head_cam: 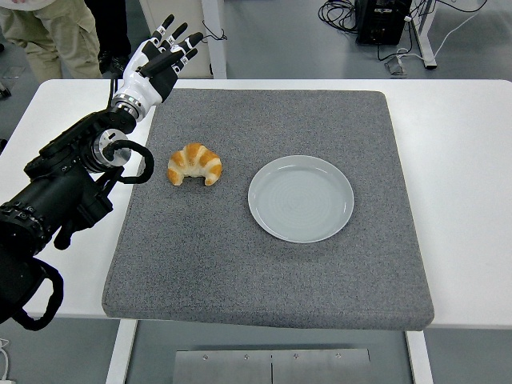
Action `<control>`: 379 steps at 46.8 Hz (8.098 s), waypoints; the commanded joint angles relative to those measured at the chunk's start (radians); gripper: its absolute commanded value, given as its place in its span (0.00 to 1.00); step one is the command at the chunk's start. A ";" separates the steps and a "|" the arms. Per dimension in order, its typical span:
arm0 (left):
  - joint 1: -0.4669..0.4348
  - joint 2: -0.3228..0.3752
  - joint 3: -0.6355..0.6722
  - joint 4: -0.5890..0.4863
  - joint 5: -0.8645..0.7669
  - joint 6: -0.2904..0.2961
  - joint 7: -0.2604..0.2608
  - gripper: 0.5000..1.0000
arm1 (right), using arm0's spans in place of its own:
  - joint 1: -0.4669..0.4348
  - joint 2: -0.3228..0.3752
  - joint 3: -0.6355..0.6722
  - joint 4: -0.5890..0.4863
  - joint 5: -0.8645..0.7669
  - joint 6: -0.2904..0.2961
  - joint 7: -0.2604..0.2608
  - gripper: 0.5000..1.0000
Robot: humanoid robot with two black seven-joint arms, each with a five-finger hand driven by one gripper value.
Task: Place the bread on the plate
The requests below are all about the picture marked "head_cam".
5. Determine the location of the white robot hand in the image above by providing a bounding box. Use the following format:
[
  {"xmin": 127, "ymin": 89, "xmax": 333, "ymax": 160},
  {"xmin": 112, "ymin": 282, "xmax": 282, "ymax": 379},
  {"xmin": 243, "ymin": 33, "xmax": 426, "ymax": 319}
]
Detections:
[{"xmin": 114, "ymin": 14, "xmax": 204, "ymax": 112}]

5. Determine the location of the golden croissant bread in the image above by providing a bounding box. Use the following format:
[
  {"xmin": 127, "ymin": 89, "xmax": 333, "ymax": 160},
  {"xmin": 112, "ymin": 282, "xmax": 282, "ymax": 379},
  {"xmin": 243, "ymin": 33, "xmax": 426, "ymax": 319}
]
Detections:
[{"xmin": 167, "ymin": 142, "xmax": 223, "ymax": 187}]

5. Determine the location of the grey round plate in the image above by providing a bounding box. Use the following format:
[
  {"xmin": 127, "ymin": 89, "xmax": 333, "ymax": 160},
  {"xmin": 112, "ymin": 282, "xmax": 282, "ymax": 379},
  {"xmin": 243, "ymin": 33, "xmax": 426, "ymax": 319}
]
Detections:
[{"xmin": 247, "ymin": 154, "xmax": 355, "ymax": 244}]

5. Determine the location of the person in black trousers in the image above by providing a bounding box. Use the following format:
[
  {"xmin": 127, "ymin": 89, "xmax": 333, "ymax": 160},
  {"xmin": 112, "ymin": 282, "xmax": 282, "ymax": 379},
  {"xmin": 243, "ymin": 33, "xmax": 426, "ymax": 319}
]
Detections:
[{"xmin": 83, "ymin": 0, "xmax": 133, "ymax": 77}]

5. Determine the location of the white cabinet panel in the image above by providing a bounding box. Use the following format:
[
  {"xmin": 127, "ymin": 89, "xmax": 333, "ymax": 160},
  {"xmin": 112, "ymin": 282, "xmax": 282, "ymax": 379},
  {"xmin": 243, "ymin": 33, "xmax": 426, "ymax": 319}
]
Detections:
[{"xmin": 139, "ymin": 0, "xmax": 213, "ymax": 79}]

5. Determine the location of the person in beige trousers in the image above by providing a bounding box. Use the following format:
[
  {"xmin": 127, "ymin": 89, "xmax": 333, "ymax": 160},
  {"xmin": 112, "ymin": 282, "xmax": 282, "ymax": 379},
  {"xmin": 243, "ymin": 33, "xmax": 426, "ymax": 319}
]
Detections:
[{"xmin": 0, "ymin": 0, "xmax": 103, "ymax": 83}]

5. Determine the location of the grey felt mat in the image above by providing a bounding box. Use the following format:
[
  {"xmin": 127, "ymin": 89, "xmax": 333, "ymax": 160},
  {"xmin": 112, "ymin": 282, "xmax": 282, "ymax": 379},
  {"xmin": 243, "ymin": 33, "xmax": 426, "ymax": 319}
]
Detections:
[{"xmin": 101, "ymin": 88, "xmax": 436, "ymax": 332}]

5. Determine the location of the black computer tower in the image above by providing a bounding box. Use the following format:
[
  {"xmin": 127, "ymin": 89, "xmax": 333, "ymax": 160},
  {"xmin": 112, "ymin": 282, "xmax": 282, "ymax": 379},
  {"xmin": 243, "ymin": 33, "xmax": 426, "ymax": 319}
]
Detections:
[{"xmin": 354, "ymin": 0, "xmax": 413, "ymax": 46}]

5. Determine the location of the clear plastic holder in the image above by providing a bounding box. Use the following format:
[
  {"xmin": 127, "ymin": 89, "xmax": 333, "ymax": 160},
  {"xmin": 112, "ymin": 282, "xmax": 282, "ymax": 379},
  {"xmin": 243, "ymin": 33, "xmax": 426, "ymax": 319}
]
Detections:
[{"xmin": 384, "ymin": 55, "xmax": 408, "ymax": 76}]

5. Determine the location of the white table leg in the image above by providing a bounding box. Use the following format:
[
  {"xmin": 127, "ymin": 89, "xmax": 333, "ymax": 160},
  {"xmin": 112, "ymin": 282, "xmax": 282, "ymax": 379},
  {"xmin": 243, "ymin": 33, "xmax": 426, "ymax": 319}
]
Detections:
[
  {"xmin": 104, "ymin": 318, "xmax": 139, "ymax": 384},
  {"xmin": 404, "ymin": 330, "xmax": 435, "ymax": 384}
]

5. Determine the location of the white desk leg with foot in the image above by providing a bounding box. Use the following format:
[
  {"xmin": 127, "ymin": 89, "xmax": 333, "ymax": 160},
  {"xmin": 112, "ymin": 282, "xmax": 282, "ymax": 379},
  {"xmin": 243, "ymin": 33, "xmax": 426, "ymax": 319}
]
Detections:
[{"xmin": 411, "ymin": 0, "xmax": 438, "ymax": 70}]

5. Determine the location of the white desk post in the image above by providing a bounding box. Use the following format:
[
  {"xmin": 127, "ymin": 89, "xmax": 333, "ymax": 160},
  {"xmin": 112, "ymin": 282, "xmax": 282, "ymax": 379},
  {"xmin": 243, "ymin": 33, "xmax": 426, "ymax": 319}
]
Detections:
[{"xmin": 201, "ymin": 0, "xmax": 228, "ymax": 80}]

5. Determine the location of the thin black cable on post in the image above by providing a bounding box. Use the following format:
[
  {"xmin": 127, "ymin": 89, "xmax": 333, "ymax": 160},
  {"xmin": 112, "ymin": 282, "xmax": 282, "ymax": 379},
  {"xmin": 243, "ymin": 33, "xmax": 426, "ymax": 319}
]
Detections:
[{"xmin": 202, "ymin": 19, "xmax": 228, "ymax": 44}]

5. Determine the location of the black cable bundle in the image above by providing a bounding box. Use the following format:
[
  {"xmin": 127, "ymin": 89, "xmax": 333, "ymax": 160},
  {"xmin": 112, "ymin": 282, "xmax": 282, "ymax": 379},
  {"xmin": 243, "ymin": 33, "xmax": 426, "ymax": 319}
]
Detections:
[{"xmin": 318, "ymin": 0, "xmax": 359, "ymax": 34}]

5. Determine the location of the white cable at table leg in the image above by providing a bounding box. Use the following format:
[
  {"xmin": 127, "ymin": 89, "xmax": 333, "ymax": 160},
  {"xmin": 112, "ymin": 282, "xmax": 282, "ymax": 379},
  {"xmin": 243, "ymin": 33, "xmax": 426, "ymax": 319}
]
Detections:
[{"xmin": 0, "ymin": 338, "xmax": 15, "ymax": 384}]

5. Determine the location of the white cable on floor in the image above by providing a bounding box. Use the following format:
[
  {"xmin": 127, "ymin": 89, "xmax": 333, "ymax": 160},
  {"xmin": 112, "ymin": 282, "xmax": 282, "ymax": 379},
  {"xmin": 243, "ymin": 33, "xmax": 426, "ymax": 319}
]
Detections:
[{"xmin": 395, "ymin": 0, "xmax": 487, "ymax": 63}]

